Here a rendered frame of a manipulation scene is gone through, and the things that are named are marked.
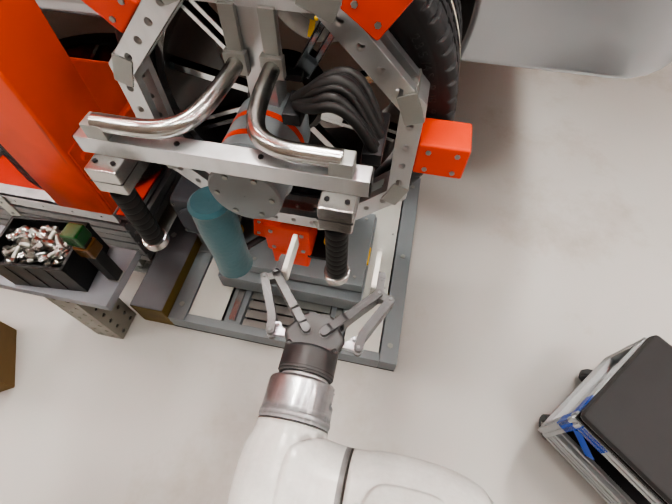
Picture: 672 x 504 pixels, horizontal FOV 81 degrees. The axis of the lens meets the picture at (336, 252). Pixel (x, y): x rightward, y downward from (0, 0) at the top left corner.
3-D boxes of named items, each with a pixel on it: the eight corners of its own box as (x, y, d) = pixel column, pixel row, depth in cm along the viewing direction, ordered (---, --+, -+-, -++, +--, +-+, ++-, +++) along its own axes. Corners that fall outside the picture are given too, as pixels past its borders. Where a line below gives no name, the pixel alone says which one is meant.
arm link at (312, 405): (329, 438, 52) (338, 392, 56) (328, 427, 45) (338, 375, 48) (263, 423, 53) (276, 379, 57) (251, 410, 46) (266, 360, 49)
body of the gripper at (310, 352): (277, 380, 56) (294, 320, 61) (335, 393, 55) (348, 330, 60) (269, 364, 49) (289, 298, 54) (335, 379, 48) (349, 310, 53)
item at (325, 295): (375, 230, 156) (377, 215, 148) (359, 313, 137) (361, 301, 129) (254, 209, 162) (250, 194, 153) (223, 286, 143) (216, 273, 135)
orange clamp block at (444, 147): (415, 145, 77) (462, 151, 76) (411, 174, 73) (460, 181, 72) (422, 115, 72) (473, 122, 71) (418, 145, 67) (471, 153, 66)
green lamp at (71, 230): (93, 234, 90) (84, 223, 86) (84, 248, 88) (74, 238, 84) (77, 231, 90) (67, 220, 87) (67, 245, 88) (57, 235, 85)
